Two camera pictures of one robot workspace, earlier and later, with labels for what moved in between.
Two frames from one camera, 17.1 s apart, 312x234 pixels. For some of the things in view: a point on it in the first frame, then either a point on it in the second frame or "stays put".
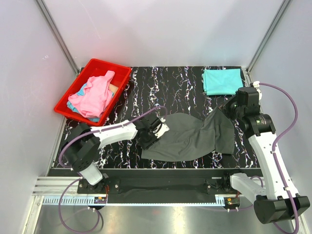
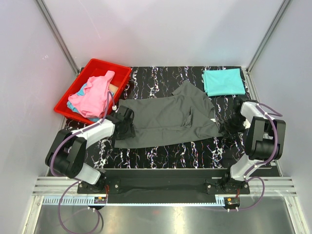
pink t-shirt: x=98 y=96 stays put
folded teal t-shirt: x=222 y=82 stays put
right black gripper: x=224 y=107 to x=228 y=129
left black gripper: x=146 y=146 to x=129 y=133
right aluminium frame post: x=247 y=70 stays put
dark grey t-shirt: x=190 y=137 to x=186 y=114
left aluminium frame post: x=45 y=11 stays put
